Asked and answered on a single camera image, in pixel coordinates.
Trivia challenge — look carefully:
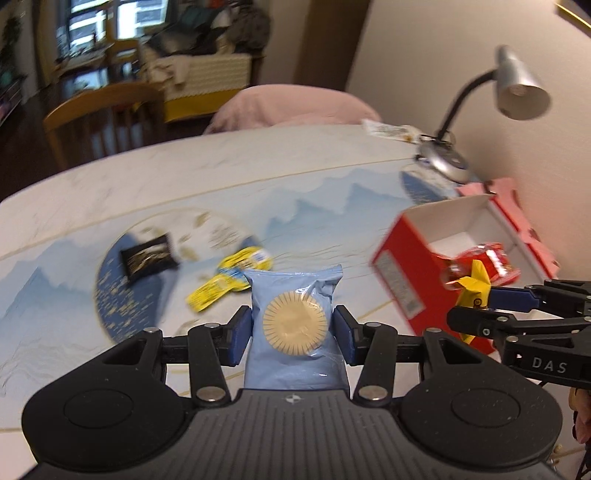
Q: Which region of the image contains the black snack packet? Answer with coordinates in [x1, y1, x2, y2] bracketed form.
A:
[119, 233, 181, 281]

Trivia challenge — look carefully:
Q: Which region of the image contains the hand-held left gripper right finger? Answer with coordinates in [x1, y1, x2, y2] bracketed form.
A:
[332, 305, 498, 408]

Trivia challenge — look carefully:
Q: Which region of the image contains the red cardboard box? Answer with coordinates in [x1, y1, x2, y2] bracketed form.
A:
[370, 193, 560, 357]

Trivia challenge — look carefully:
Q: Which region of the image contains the red snack packet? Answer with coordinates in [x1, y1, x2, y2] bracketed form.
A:
[440, 241, 521, 290]

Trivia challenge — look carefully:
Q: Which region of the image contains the gold framed wall picture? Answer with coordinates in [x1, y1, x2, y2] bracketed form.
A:
[555, 0, 591, 25]

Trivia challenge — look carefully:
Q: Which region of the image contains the wooden chair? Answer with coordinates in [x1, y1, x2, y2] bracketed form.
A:
[43, 82, 165, 170]

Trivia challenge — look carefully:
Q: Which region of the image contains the plain yellow snack packet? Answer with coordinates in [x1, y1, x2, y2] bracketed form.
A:
[454, 259, 493, 345]

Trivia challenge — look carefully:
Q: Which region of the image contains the yellow blue-label snack packet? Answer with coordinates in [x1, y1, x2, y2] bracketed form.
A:
[216, 246, 276, 278]

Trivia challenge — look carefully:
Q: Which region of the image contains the pink cushioned chair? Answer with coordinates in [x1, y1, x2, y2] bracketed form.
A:
[202, 84, 382, 136]

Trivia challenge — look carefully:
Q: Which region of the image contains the window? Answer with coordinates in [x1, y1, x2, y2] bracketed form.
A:
[54, 0, 170, 52]

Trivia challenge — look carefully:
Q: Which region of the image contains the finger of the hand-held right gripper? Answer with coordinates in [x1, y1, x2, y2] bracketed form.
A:
[445, 306, 591, 342]
[489, 278, 591, 318]

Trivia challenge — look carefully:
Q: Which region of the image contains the light blue cookie packet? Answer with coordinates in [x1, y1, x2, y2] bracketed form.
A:
[241, 263, 352, 394]

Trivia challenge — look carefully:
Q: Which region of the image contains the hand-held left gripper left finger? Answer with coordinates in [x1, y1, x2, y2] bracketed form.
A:
[98, 306, 253, 408]

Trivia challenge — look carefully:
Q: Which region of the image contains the pile of clothes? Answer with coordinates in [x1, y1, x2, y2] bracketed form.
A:
[142, 0, 271, 62]

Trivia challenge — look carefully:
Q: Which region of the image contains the silver desk lamp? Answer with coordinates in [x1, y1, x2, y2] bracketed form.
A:
[412, 45, 553, 184]

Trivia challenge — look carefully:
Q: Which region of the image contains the long yellow snack packet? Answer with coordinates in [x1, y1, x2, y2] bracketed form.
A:
[186, 271, 251, 313]

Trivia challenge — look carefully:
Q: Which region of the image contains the sofa with yellow base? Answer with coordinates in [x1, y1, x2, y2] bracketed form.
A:
[157, 52, 253, 124]

